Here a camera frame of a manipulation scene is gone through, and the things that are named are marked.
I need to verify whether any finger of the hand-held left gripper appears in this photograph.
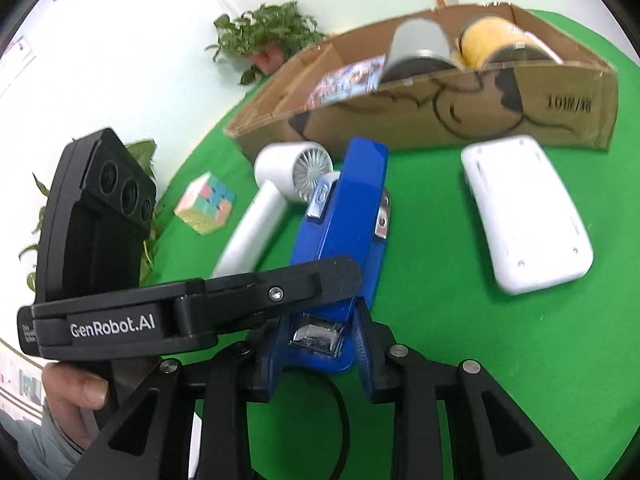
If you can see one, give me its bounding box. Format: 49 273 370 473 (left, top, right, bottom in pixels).
172 255 362 339

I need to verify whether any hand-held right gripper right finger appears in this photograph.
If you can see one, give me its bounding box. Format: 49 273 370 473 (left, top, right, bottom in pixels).
351 305 576 480

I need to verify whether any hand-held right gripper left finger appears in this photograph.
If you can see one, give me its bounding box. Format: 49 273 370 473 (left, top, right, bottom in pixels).
67 329 284 480

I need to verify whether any blue stapler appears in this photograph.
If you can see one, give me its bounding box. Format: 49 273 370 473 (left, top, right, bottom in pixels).
257 136 393 373

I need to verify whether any brown cardboard box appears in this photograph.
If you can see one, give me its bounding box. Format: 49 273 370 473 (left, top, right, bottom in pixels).
222 2 620 161

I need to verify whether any silver metal can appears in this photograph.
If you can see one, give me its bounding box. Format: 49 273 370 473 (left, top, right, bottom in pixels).
382 19 458 83

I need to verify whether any glass jar with yellow label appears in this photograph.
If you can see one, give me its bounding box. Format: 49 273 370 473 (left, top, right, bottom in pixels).
457 15 563 70

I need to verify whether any person's left forearm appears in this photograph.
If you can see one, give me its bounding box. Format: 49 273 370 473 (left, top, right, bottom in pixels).
0 405 86 480

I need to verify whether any person's left hand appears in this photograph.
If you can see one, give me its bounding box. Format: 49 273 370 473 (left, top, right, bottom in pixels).
41 362 121 453

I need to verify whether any white handheld fan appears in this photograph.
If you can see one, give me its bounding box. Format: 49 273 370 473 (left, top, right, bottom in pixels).
211 141 341 281

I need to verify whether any pastel puzzle cube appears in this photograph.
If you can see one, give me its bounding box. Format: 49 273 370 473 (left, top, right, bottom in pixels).
174 171 236 236

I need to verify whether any green leafy plant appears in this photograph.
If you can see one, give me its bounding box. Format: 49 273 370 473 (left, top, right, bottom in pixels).
19 140 166 293

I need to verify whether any white rectangular device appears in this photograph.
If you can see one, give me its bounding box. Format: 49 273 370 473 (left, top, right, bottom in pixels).
460 135 595 296

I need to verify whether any potted plant in red pot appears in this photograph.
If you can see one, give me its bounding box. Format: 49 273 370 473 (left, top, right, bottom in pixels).
206 1 328 86

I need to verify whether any black cable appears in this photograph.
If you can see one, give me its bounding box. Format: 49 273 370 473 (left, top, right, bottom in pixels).
250 375 348 480

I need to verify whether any wall poster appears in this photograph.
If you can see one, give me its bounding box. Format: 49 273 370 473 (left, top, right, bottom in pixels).
0 345 46 416

